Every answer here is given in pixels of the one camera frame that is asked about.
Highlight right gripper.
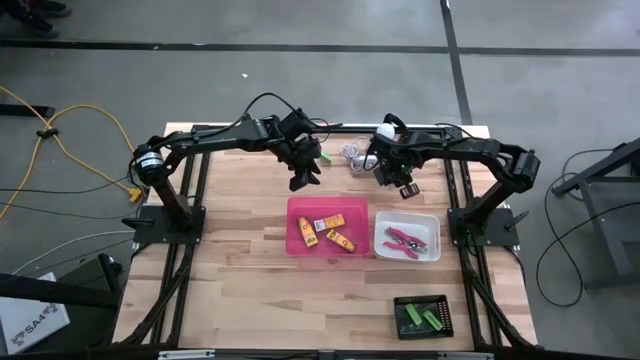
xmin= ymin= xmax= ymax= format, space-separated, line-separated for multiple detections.
xmin=369 ymin=139 xmax=421 ymax=200

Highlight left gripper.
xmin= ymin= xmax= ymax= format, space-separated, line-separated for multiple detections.
xmin=279 ymin=134 xmax=324 ymax=193

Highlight pink handled pliers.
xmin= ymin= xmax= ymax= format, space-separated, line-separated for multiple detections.
xmin=382 ymin=241 xmax=421 ymax=260
xmin=383 ymin=225 xmax=431 ymax=247

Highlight white plastic bin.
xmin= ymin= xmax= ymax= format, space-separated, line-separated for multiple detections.
xmin=373 ymin=210 xmax=442 ymax=263

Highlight pink translucent plastic bin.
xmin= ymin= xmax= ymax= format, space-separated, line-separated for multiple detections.
xmin=285 ymin=195 xmax=371 ymax=259

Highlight black mesh tray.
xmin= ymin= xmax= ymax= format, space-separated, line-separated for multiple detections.
xmin=393 ymin=294 xmax=455 ymax=341

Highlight black metal table stand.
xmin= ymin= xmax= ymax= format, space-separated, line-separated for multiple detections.
xmin=552 ymin=137 xmax=640 ymax=291

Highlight black floor stand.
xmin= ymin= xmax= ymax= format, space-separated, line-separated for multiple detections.
xmin=0 ymin=252 xmax=124 ymax=311

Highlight black floor bar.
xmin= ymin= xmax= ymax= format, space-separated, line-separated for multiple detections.
xmin=0 ymin=103 xmax=56 ymax=119

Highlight white printed box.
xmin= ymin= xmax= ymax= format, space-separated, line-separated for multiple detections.
xmin=0 ymin=272 xmax=71 ymax=356

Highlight person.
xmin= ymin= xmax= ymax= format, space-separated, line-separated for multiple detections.
xmin=0 ymin=0 xmax=72 ymax=40

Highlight white cable with switch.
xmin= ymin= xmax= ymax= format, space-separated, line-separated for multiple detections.
xmin=339 ymin=139 xmax=380 ymax=175

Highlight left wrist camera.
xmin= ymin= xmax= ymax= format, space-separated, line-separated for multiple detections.
xmin=279 ymin=108 xmax=314 ymax=139

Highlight black frame clamp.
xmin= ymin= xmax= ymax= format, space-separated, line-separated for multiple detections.
xmin=382 ymin=113 xmax=409 ymax=132

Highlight black aluminium table frame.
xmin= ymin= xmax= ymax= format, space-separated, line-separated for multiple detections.
xmin=113 ymin=113 xmax=539 ymax=351

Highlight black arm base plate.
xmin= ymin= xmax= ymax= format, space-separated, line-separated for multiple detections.
xmin=447 ymin=207 xmax=521 ymax=249
xmin=132 ymin=204 xmax=206 ymax=246

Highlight silver bracket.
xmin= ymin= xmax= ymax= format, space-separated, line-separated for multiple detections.
xmin=158 ymin=349 xmax=216 ymax=360
xmin=437 ymin=351 xmax=494 ymax=360

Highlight yellow extension cord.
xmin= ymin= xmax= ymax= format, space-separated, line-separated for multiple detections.
xmin=0 ymin=85 xmax=150 ymax=221

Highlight black floor cable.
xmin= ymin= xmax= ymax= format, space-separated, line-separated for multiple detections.
xmin=0 ymin=167 xmax=156 ymax=197

